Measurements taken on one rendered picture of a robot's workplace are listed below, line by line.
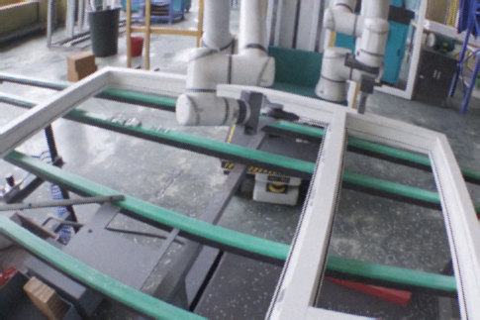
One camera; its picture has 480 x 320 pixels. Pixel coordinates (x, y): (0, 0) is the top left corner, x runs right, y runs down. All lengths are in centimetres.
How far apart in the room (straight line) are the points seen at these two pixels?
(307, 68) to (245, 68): 108
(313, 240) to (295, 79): 142
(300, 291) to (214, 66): 61
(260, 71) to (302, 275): 54
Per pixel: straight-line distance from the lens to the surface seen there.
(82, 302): 92
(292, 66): 196
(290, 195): 206
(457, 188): 101
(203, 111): 91
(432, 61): 465
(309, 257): 63
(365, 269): 74
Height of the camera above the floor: 140
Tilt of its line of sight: 33 degrees down
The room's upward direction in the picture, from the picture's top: 5 degrees clockwise
